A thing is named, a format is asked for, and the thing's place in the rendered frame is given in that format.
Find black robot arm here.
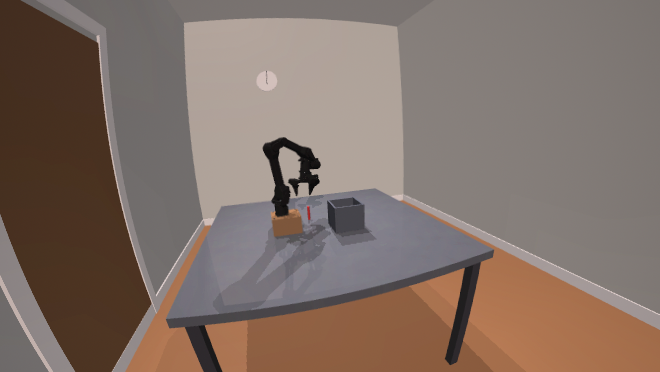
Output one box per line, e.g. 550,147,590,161
262,137,321,217

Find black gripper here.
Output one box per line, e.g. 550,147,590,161
288,169,320,196

